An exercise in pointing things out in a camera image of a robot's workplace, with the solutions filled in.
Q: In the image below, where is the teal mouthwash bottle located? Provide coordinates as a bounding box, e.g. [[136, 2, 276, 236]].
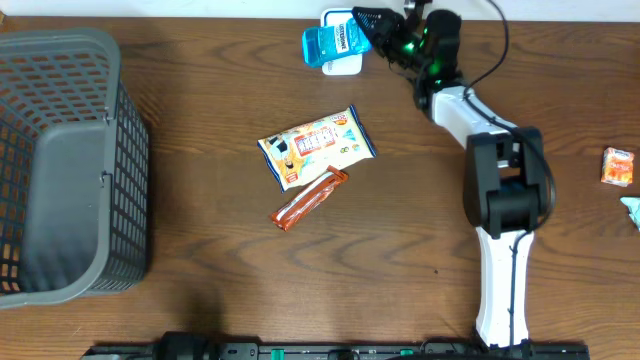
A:
[[302, 18, 372, 68]]

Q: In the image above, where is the red snack stick packet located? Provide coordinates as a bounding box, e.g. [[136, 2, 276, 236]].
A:
[[270, 166, 349, 231]]

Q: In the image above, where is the orange tissue pack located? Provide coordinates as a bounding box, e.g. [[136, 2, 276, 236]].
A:
[[601, 147, 635, 187]]

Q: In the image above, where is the small teal wipes packet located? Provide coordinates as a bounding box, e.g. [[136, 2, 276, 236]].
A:
[[620, 197, 640, 230]]

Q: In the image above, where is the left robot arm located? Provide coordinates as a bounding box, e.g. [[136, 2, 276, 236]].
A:
[[154, 332, 218, 360]]

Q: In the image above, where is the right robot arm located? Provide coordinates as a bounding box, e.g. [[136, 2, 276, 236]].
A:
[[352, 1, 556, 350]]

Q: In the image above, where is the white barcode scanner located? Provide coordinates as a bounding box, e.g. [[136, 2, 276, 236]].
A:
[[320, 8, 363, 76]]

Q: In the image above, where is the grey plastic mesh basket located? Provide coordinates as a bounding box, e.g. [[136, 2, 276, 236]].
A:
[[1, 28, 150, 309]]

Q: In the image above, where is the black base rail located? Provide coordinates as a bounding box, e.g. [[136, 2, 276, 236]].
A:
[[82, 342, 590, 360]]

